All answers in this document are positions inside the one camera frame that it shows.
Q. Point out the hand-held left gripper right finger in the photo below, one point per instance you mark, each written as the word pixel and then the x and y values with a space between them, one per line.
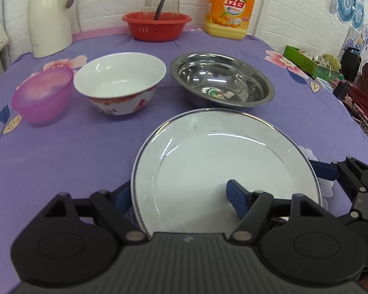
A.
pixel 235 193

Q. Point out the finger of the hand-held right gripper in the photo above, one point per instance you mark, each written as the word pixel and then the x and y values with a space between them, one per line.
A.
pixel 322 171

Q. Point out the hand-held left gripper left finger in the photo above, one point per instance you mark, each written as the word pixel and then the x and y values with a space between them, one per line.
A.
pixel 122 196

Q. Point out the white plate with grey rim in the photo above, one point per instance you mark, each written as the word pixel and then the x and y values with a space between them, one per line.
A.
pixel 202 165

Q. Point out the purple floral tablecloth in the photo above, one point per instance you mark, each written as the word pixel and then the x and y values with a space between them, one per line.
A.
pixel 79 159

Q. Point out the dark patterned cloth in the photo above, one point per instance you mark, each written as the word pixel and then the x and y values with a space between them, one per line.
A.
pixel 365 110

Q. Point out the green box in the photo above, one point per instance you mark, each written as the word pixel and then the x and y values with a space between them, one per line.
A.
pixel 300 60

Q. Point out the white bowl with red pattern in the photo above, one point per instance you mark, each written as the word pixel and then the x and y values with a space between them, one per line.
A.
pixel 116 79

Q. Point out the stainless steel bowl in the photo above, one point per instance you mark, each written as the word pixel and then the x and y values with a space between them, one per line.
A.
pixel 220 76

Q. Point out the pink plastic bowl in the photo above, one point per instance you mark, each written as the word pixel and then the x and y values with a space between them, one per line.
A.
pixel 40 98

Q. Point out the red plastic basin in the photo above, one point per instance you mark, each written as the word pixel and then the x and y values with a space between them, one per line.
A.
pixel 153 32

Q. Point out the blue paper fan decorations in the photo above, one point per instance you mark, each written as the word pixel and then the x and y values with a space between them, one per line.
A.
pixel 346 1

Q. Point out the yellow detergent bottle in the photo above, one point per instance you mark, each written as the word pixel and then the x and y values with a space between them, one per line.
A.
pixel 230 9

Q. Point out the white thermos jug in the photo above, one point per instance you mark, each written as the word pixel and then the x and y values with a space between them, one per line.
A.
pixel 49 21

